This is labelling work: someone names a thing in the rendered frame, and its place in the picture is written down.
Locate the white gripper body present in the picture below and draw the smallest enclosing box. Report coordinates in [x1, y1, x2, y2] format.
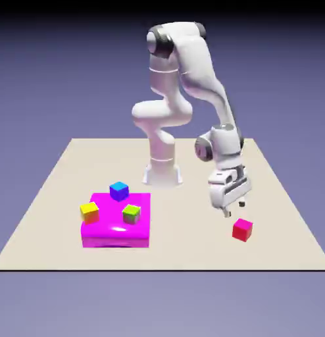
[209, 176, 253, 211]

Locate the small red cube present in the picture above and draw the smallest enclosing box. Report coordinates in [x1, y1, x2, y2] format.
[232, 218, 254, 243]

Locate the small green cube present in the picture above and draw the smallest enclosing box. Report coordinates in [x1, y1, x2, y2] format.
[122, 204, 141, 225]

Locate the small blue cube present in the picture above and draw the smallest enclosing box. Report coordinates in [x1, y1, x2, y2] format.
[109, 181, 130, 203]

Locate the small yellow cube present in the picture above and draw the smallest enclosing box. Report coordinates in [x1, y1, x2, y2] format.
[79, 201, 100, 225]

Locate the large magenta box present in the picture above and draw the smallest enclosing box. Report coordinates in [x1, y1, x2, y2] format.
[80, 192, 152, 249]

